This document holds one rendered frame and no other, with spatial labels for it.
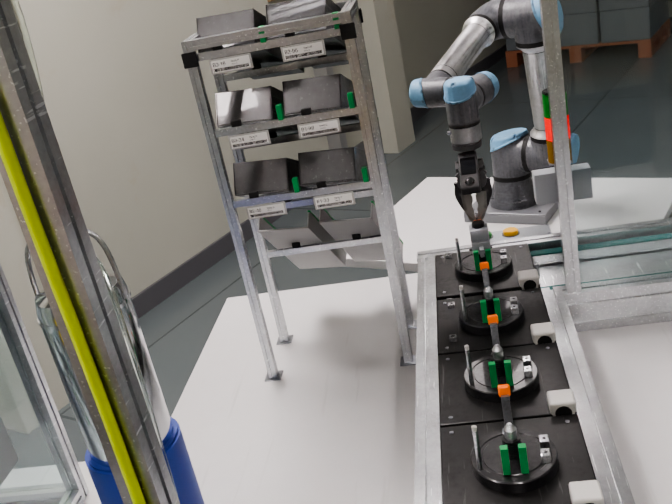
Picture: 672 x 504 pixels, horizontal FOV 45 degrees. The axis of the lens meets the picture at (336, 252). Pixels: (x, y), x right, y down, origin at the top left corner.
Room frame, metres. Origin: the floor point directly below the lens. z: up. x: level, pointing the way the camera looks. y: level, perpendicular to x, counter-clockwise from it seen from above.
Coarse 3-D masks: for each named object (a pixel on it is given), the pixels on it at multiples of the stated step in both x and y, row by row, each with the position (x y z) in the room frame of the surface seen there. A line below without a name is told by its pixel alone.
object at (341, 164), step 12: (300, 156) 1.74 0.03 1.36; (312, 156) 1.73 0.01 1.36; (324, 156) 1.72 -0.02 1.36; (336, 156) 1.71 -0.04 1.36; (348, 156) 1.70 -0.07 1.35; (360, 156) 1.73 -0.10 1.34; (300, 168) 1.73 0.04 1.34; (312, 168) 1.72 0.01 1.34; (324, 168) 1.71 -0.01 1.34; (336, 168) 1.70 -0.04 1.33; (348, 168) 1.69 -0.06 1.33; (360, 168) 1.71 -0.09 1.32; (300, 180) 1.72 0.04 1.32; (312, 180) 1.71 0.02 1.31; (324, 180) 1.70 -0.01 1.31; (336, 180) 1.69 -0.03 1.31; (348, 180) 1.68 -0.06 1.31
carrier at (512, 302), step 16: (464, 304) 1.53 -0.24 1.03; (480, 304) 1.51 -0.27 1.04; (496, 304) 1.50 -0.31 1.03; (512, 304) 1.55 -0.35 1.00; (528, 304) 1.58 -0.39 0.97; (544, 304) 1.57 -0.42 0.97; (448, 320) 1.59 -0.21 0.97; (464, 320) 1.53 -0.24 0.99; (480, 320) 1.52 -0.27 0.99; (512, 320) 1.49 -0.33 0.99; (528, 320) 1.52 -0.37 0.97; (544, 320) 1.50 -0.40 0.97; (448, 336) 1.52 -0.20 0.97; (464, 336) 1.50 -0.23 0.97; (480, 336) 1.49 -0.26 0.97; (512, 336) 1.46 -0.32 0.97; (528, 336) 1.45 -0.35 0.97; (544, 336) 1.42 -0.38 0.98; (448, 352) 1.46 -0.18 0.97; (464, 352) 1.45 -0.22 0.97
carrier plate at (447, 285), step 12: (468, 252) 1.92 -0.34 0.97; (516, 252) 1.86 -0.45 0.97; (528, 252) 1.84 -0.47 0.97; (444, 264) 1.88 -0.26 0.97; (516, 264) 1.79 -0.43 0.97; (528, 264) 1.78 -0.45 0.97; (444, 276) 1.81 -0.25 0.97; (456, 276) 1.79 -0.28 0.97; (504, 276) 1.74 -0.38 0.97; (516, 276) 1.73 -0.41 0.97; (444, 288) 1.74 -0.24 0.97; (456, 288) 1.73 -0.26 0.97; (468, 288) 1.72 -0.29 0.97; (480, 288) 1.71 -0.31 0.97; (492, 288) 1.69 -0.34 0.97; (504, 288) 1.68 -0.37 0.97; (516, 288) 1.68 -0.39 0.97
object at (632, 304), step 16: (544, 256) 1.86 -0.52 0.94; (560, 256) 1.86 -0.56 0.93; (544, 272) 1.82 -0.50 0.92; (560, 272) 1.81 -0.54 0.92; (592, 288) 1.61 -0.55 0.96; (608, 288) 1.60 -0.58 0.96; (624, 288) 1.59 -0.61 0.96; (640, 288) 1.58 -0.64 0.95; (656, 288) 1.58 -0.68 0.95; (576, 304) 1.61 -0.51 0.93; (592, 304) 1.60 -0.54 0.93; (608, 304) 1.59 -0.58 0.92; (624, 304) 1.59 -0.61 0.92; (640, 304) 1.58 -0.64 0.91; (656, 304) 1.58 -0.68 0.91; (576, 320) 1.61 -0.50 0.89; (592, 320) 1.61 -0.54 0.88; (608, 320) 1.59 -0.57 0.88; (624, 320) 1.59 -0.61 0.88; (640, 320) 1.58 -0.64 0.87; (656, 320) 1.58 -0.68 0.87
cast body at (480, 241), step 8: (472, 224) 1.80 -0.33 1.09; (480, 224) 1.79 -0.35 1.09; (472, 232) 1.78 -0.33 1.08; (480, 232) 1.78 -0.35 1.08; (488, 232) 1.78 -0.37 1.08; (472, 240) 1.78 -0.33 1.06; (480, 240) 1.78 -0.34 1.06; (488, 240) 1.78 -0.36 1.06; (472, 248) 1.78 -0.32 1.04; (480, 248) 1.76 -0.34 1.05; (488, 248) 1.77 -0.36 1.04; (480, 256) 1.76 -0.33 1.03
